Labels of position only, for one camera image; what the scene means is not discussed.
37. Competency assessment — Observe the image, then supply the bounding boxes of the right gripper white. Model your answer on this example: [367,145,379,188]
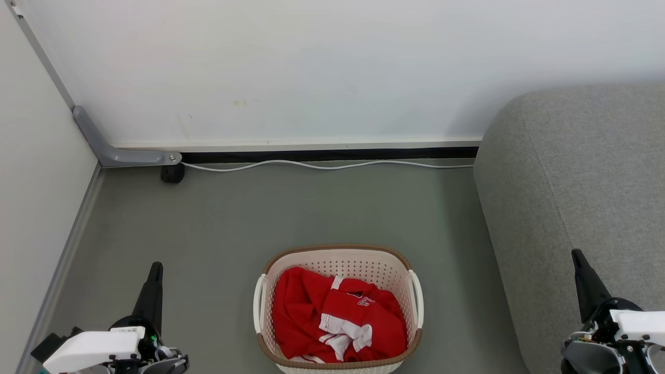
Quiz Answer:
[561,249,665,374]

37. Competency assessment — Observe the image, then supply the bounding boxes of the white floor cable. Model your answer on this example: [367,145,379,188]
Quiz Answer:
[179,159,474,172]

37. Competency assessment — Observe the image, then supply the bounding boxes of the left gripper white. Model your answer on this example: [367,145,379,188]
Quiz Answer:
[44,262,190,374]

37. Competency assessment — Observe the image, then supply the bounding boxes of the black caster wheel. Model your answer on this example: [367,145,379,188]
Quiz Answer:
[161,164,186,184]

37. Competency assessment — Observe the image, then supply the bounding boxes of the grey metal partition foot bracket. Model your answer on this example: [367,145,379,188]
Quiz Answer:
[73,105,183,168]

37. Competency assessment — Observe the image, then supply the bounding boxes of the red and white shirt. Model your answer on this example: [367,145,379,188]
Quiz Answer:
[272,266,408,363]

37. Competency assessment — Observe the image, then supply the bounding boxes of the grey fabric sofa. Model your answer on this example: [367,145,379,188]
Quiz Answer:
[473,83,665,374]

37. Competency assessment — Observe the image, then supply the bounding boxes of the white laundry basket brown rim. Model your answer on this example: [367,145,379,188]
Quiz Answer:
[253,244,424,374]

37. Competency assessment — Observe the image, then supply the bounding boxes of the black baseboard strip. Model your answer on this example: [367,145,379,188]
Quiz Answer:
[181,147,479,164]

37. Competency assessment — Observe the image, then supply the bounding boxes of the grey partition frame post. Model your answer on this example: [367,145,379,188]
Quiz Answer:
[6,0,76,111]

